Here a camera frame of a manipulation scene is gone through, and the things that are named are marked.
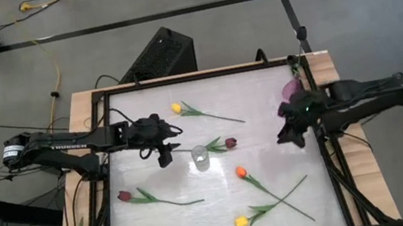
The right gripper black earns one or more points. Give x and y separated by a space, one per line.
305 110

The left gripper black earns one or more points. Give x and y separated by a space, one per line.
147 132

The dark red artificial tulip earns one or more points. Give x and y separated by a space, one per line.
231 143
124 195

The orange artificial tulip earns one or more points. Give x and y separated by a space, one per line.
241 172

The blackish purple artificial tulip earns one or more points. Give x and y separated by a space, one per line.
295 70

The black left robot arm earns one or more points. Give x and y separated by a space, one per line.
67 145

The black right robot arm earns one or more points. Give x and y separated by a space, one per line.
379 95

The clear cut-glass vase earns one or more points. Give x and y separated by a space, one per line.
201 158

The purple glass vase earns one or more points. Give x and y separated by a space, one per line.
291 87

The yellow artificial tulip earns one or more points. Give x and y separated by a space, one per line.
176 108
241 221

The black perforated box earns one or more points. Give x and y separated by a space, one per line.
159 56

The plywood table board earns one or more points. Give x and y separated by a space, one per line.
79 108

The black table frame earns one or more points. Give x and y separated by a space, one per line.
199 76

